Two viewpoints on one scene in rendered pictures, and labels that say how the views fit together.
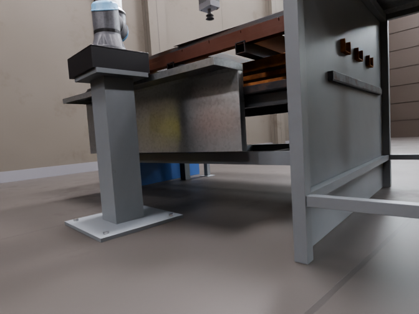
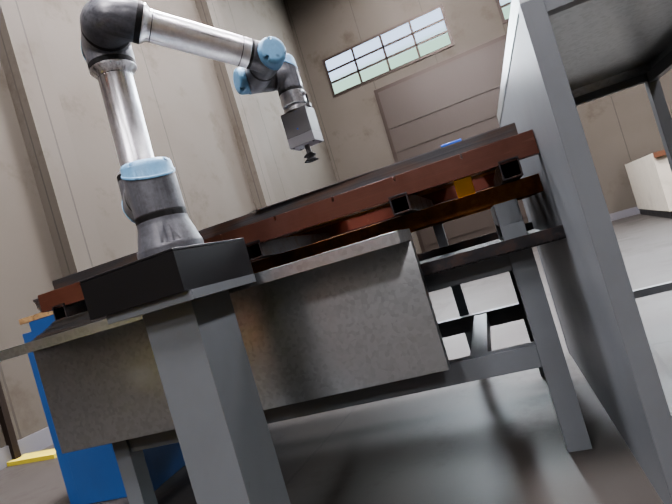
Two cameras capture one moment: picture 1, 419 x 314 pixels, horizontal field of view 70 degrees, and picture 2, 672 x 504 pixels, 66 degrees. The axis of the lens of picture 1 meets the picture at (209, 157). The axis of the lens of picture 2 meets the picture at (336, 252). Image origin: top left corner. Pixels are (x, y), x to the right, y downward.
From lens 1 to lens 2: 0.65 m
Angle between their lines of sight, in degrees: 24
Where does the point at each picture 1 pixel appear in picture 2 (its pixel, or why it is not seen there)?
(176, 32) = (93, 163)
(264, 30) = (439, 174)
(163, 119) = (261, 346)
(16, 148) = not seen: outside the picture
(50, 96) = not seen: outside the picture
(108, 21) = (169, 195)
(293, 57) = (601, 225)
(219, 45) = (355, 203)
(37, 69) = not seen: outside the picture
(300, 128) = (639, 326)
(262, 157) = (469, 369)
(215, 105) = (377, 303)
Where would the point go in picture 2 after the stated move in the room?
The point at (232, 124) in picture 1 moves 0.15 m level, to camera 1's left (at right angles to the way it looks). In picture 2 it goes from (419, 330) to (370, 349)
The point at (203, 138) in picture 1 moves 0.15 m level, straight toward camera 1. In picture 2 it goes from (363, 364) to (390, 368)
